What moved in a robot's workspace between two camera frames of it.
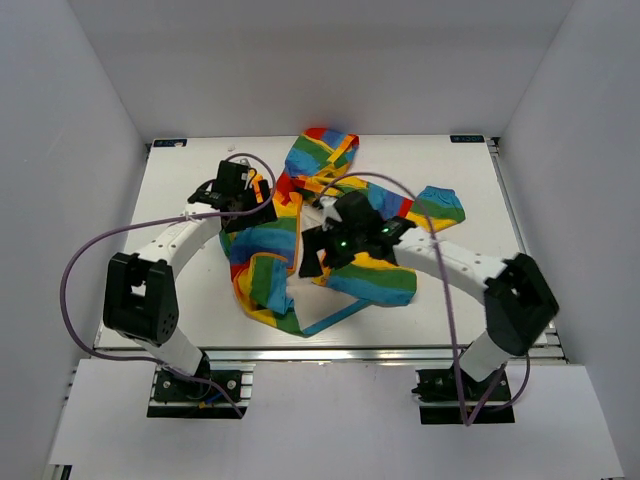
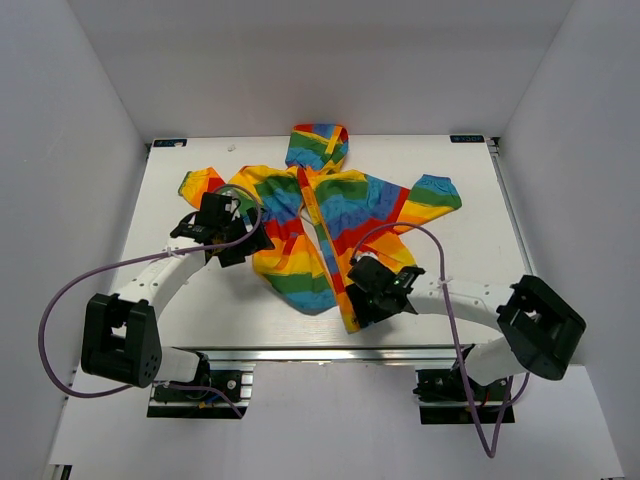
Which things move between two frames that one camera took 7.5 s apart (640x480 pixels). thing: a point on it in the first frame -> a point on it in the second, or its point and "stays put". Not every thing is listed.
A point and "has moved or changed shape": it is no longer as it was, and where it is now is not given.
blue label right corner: (467, 139) stays put
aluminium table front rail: (314, 355) stays put
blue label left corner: (169, 142) stays put
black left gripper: (258, 217) -> (261, 242)
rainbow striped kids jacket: (262, 256) has moved or changed shape
